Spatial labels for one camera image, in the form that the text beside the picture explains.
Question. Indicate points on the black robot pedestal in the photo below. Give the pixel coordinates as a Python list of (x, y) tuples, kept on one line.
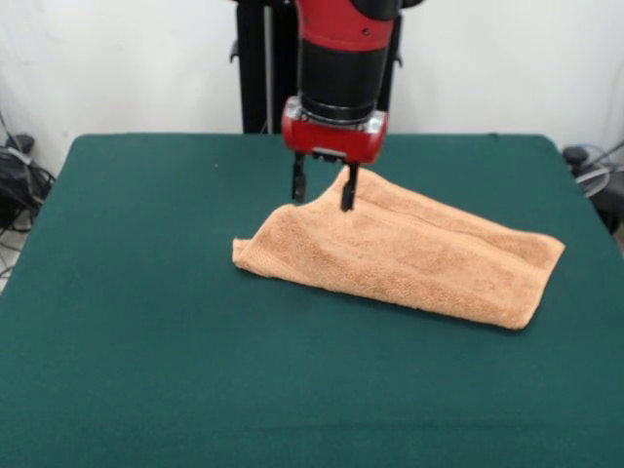
[(251, 73)]

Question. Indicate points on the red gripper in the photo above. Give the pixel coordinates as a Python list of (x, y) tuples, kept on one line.
[(336, 141)]

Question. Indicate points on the dark green table cloth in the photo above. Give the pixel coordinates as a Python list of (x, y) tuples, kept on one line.
[(146, 341)]

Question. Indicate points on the orange terry towel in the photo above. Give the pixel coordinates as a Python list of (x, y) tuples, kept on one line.
[(400, 248)]

